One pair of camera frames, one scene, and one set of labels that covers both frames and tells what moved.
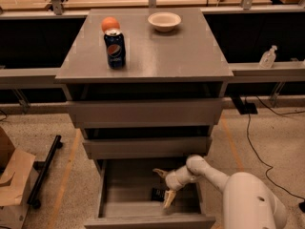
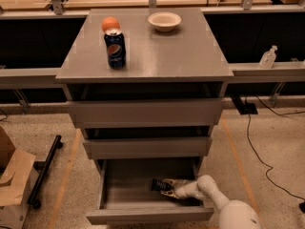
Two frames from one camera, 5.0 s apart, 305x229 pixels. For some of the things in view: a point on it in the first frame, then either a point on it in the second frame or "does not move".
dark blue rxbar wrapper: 158,194 to 161,185
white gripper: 172,179 to 182,192
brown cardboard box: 15,174 does not move
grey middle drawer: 147,148 does not move
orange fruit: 110,22 does not move
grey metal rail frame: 245,71 does not move
